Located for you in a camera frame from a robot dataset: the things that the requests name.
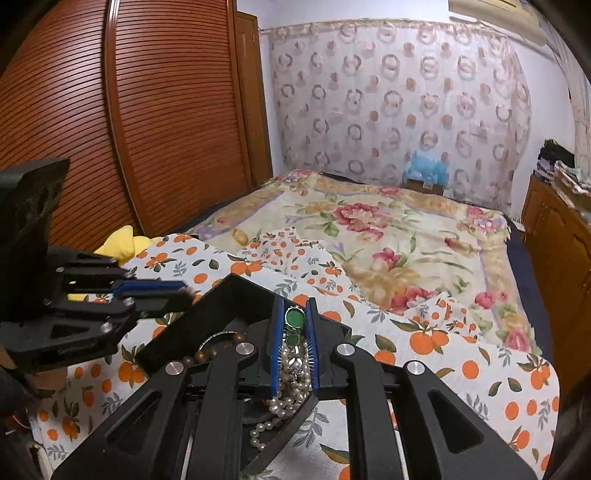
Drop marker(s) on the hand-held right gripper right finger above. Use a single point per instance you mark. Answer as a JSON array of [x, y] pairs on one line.
[[314, 350]]

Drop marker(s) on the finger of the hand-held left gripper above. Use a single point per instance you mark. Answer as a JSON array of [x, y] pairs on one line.
[[161, 304], [147, 289]]

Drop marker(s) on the person's left hand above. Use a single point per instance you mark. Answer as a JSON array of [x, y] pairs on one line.
[[48, 381]]

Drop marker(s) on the blue plush toy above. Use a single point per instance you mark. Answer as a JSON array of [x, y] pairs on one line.
[[425, 168]]

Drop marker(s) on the black jewelry box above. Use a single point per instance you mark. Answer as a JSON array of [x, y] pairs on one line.
[[217, 300]]

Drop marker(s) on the dark blue bed sheet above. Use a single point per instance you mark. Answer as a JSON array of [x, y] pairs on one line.
[[517, 240]]

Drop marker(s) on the yellow cloth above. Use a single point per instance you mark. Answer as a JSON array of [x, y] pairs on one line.
[[120, 242]]

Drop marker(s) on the brown wooden wardrobe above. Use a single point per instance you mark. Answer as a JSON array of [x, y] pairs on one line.
[[161, 115]]

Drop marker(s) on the floral bed blanket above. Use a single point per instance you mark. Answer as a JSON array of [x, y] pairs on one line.
[[392, 230]]

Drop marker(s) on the green stone silver hair ornament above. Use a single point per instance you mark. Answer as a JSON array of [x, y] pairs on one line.
[[294, 317]]

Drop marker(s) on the wooden cabinet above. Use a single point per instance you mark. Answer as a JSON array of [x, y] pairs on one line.
[[563, 258]]

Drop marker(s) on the stack of folded fabrics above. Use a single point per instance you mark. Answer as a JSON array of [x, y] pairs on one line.
[[568, 170]]

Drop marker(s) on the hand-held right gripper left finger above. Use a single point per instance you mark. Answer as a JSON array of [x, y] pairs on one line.
[[277, 350]]

